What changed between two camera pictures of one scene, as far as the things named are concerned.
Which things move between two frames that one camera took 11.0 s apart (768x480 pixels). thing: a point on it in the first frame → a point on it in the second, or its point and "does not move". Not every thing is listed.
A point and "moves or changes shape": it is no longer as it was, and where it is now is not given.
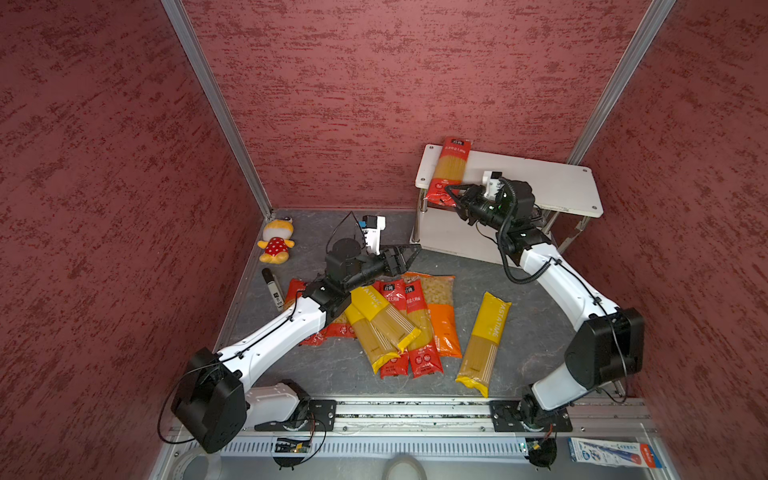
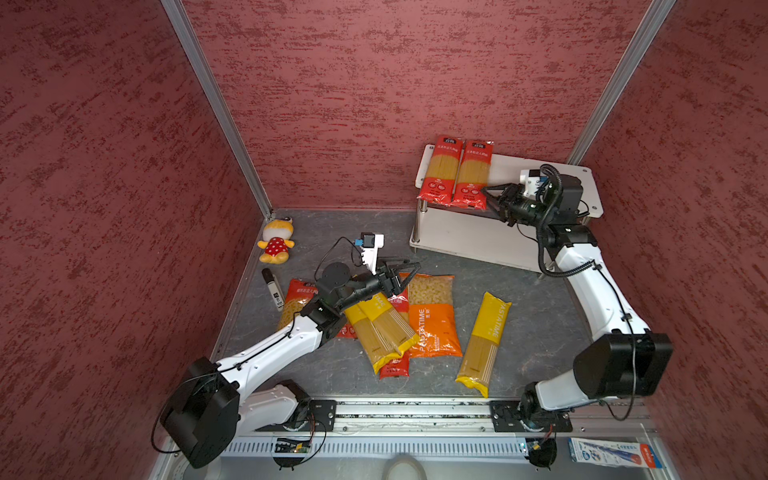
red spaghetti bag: x=425 y=358 → x=402 y=366
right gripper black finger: x=464 y=189 → x=507 y=189
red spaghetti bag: x=451 y=170 moves or changes shape
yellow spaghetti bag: x=377 y=349 does not move
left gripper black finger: x=406 y=251 → x=398 y=266
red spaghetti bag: x=394 y=291 → x=473 y=175
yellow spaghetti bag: x=392 y=324 does not move
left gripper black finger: x=403 y=267 → x=396 y=288
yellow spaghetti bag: x=488 y=328 does not move
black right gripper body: x=468 y=201 → x=512 y=204
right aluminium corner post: x=657 y=14 does not move
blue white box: x=613 y=453 does not move
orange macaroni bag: x=439 y=294 does not move
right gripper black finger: x=462 y=211 → x=499 y=211
